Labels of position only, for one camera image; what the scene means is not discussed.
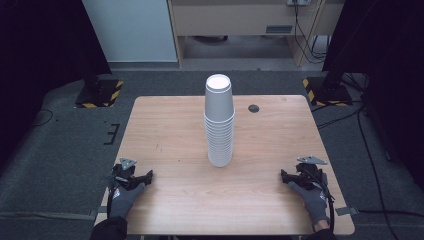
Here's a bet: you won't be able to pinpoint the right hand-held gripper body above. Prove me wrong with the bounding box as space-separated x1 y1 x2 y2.
293 155 329 193

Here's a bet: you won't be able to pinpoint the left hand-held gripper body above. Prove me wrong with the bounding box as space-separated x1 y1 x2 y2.
110 157 138 189

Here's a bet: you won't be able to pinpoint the stack of white cups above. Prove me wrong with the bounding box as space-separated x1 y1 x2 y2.
203 112 236 168

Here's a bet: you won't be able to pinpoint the black stand with striped base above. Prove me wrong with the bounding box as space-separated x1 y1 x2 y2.
74 59 124 109
302 59 353 108

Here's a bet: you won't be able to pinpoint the white cabinet panel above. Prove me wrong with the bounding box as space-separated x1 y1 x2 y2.
82 0 178 63

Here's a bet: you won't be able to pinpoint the grey label plate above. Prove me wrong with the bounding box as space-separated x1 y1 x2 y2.
265 24 294 35

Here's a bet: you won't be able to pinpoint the black curtain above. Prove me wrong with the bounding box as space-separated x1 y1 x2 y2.
0 0 113 169
322 0 424 191

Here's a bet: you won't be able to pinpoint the light wooden desk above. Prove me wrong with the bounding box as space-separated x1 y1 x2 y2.
167 0 346 68

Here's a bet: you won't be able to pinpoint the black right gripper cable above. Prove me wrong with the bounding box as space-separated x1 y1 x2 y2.
308 168 336 232

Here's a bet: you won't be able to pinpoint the long black floor cable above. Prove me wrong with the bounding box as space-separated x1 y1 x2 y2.
357 109 401 240

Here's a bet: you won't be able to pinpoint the thin black looped cable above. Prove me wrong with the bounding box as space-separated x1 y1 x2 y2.
32 108 55 128

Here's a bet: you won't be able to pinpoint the black hanging cables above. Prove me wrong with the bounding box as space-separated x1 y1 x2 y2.
292 2 329 65

